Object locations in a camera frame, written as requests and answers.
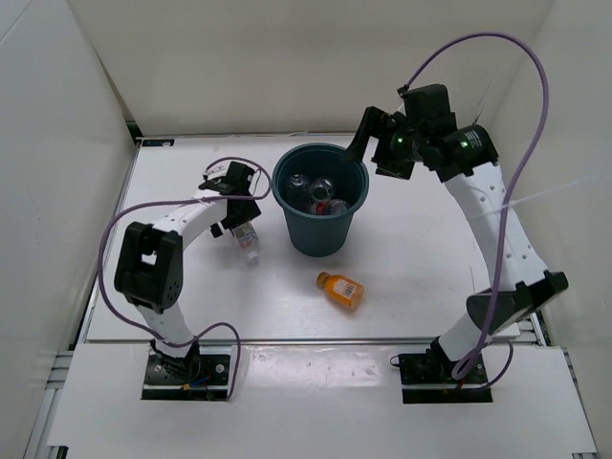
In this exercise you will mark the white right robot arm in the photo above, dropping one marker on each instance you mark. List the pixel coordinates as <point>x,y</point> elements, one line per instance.
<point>466,162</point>

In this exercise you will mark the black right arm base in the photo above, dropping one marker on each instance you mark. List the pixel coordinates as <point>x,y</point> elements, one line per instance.
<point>425,382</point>

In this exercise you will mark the dark teal plastic bin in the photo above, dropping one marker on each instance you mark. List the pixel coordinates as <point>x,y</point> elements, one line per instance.
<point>320,235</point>

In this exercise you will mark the orange juice bottle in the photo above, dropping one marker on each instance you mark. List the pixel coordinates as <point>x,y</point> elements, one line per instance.
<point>341,290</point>

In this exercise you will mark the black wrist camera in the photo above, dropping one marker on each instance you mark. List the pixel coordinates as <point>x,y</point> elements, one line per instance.
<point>426,103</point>
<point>232,179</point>

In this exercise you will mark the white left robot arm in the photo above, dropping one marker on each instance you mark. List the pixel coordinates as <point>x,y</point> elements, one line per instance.
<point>150,270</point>

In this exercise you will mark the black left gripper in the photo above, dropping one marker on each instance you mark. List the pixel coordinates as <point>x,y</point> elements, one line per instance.
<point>250,210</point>

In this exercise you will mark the clear bottle white cap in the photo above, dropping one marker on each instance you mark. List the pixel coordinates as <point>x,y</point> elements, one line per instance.
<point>298,190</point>

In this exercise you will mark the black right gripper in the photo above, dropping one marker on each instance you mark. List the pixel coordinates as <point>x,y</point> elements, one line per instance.
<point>378,124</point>

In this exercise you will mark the clear bottle black cap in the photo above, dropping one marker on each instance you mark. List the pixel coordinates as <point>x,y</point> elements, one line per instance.
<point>322,189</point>

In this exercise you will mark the clear bottle red cap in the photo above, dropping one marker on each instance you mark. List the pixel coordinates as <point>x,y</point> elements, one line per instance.
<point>330,207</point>

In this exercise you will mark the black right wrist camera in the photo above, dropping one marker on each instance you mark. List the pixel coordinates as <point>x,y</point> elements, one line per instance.
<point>426,103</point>

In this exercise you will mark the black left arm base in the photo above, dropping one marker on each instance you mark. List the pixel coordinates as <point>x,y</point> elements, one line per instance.
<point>207,381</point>

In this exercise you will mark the clear bottle red label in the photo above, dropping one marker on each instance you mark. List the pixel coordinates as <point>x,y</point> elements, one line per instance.
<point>248,242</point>

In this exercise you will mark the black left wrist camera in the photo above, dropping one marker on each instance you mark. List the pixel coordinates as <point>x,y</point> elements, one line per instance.
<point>232,179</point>

